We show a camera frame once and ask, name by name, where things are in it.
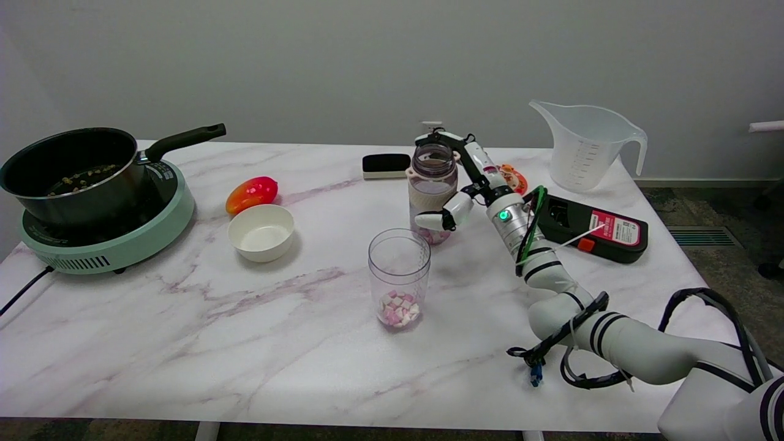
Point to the clear plastic bottle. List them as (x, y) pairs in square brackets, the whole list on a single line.
[(432, 184)]

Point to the black chair base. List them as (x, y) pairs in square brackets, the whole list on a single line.
[(773, 269)]

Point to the brown cooked food bits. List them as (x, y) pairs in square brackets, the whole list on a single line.
[(82, 177)]

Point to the black whiteboard eraser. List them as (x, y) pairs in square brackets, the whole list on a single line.
[(386, 165)]

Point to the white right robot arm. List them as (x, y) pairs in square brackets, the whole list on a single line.
[(637, 349)]

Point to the red orange mango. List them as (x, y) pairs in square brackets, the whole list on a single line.
[(251, 193)]

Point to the white table leg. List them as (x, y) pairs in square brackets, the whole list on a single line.
[(207, 432), (533, 435)]

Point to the pink white marshmallow pieces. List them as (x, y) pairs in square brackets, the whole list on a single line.
[(399, 309)]

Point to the black device with red label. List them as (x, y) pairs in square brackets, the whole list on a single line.
[(612, 233)]

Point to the white pipe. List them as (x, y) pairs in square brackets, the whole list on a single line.
[(768, 127)]

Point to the white round bowl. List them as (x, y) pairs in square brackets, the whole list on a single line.
[(261, 236)]

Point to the mint green induction cooker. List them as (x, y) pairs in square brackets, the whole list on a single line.
[(122, 245)]

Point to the translucent plastic measuring jug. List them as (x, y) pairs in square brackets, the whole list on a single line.
[(582, 153)]

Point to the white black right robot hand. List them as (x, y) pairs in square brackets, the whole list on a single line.
[(484, 168)]

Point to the floor vent grille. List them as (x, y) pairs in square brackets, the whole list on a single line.
[(704, 237)]

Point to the clear plastic cup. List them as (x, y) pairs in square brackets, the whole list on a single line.
[(398, 269)]

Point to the white zip tie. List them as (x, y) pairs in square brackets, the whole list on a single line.
[(576, 239)]

